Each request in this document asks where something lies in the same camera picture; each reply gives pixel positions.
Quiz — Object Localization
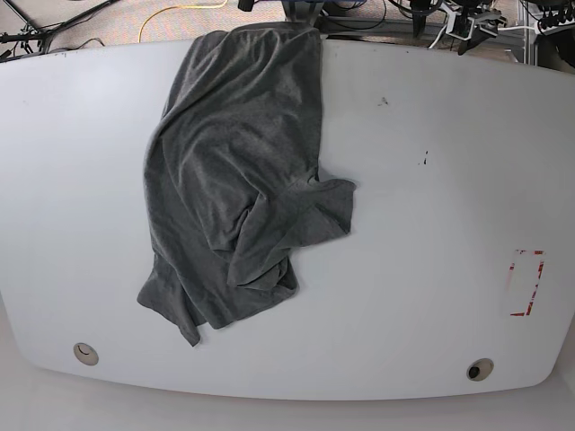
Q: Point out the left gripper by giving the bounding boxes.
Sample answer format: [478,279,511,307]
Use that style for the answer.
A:
[457,9,507,56]

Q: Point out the grey T-shirt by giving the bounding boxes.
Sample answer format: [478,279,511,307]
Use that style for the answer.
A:
[137,22,355,346]

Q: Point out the yellow cable on floor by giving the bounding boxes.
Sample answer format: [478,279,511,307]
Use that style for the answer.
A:
[137,0,229,43]

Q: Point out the table grommet hole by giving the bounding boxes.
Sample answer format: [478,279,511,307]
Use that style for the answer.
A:
[73,343,99,366]
[466,358,494,382]

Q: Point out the right table grommet hole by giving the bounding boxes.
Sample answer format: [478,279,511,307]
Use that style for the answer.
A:
[466,358,494,382]

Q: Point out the white power strip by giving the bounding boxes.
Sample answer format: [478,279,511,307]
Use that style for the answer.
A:
[535,21,575,36]

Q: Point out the aluminium frame rail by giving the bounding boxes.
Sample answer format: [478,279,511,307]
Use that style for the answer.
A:
[317,17,525,48]

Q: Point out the red tape rectangle marking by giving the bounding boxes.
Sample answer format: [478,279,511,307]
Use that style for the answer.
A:
[503,250,545,317]

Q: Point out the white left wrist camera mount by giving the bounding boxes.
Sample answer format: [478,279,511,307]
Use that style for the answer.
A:
[441,1,475,41]

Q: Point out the black tripod stand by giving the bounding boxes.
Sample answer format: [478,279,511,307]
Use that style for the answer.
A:
[1,0,119,63]

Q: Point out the left table grommet hole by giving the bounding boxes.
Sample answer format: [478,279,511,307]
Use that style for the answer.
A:
[73,343,99,366]

